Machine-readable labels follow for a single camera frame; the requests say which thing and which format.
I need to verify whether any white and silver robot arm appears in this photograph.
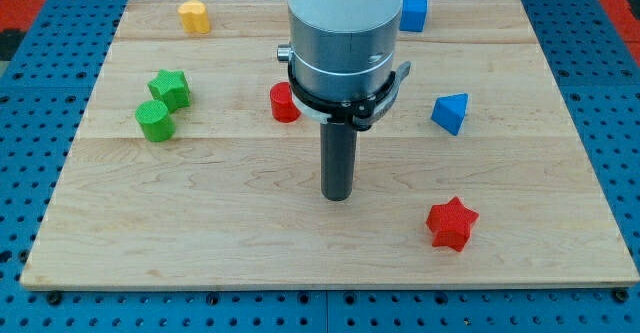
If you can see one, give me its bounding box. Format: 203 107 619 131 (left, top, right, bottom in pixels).
287 0 403 102

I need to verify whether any red star block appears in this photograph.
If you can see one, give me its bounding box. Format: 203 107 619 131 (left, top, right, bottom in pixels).
425 197 479 252

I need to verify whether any green star block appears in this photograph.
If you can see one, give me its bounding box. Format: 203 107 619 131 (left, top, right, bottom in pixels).
147 69 191 113

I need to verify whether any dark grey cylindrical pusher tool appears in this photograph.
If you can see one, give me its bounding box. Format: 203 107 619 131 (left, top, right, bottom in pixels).
320 123 357 201

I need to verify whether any red cylinder block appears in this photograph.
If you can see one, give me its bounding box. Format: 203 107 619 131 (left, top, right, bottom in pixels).
269 82 301 123

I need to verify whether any light wooden board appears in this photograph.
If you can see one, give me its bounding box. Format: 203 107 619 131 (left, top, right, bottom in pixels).
21 0 639 291

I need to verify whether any blue triangular prism block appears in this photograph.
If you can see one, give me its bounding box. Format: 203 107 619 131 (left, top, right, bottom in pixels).
431 93 469 136

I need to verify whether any blue cube block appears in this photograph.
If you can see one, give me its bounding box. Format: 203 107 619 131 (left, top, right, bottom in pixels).
399 0 428 32

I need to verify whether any green cylinder block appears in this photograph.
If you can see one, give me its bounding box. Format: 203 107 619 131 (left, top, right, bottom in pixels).
135 100 175 142

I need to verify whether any yellow heart block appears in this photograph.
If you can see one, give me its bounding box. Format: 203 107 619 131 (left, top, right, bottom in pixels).
177 0 211 34

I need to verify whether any black tool clamp ring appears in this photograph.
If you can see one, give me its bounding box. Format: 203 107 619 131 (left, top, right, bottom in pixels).
287 60 413 132

